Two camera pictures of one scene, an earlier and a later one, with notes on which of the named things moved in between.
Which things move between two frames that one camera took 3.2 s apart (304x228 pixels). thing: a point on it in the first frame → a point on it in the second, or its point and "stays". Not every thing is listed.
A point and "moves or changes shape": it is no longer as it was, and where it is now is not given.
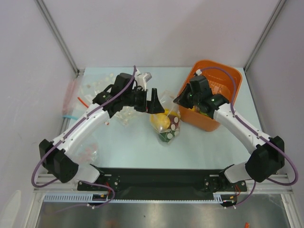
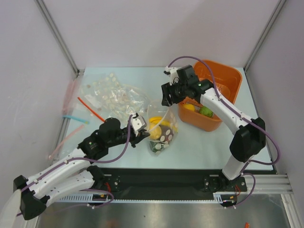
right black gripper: x=186 y=100 → x=167 y=91
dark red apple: x=174 y=122 → x=167 y=133
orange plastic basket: x=222 y=79 stays
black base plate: x=160 y=182 stays
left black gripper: x=152 y=107 → x=144 y=135
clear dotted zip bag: x=166 y=124 moves or changes shape
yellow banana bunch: x=171 y=112 → x=159 y=120
